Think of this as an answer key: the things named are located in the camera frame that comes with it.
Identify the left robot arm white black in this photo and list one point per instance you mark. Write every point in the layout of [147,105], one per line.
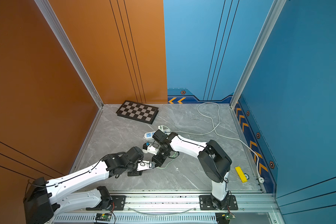
[48,198]

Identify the left green circuit board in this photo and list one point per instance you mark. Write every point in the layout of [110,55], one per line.
[103,218]

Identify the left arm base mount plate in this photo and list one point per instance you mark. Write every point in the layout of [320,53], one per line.
[115,203]

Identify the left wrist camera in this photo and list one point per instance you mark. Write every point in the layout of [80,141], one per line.
[145,165]

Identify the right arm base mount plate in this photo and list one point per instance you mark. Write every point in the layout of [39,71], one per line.
[208,202]

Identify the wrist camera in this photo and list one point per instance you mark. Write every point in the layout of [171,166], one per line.
[149,148]
[145,165]

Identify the white blue power strip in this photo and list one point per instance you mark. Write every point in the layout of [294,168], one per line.
[149,136]

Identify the white USB charger adapter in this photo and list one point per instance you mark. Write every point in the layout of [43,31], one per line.
[164,128]

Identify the black white chessboard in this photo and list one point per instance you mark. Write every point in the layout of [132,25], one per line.
[137,111]

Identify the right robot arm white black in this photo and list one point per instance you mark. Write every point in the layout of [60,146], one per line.
[213,159]

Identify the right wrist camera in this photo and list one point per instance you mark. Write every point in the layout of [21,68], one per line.
[149,148]

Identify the aluminium front rail frame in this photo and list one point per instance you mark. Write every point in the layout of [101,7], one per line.
[180,207]

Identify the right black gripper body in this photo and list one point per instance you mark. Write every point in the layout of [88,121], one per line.
[159,157]

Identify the green circuit board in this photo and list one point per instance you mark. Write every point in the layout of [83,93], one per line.
[103,218]
[224,218]

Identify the right green circuit board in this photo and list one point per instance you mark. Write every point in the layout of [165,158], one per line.
[224,218]

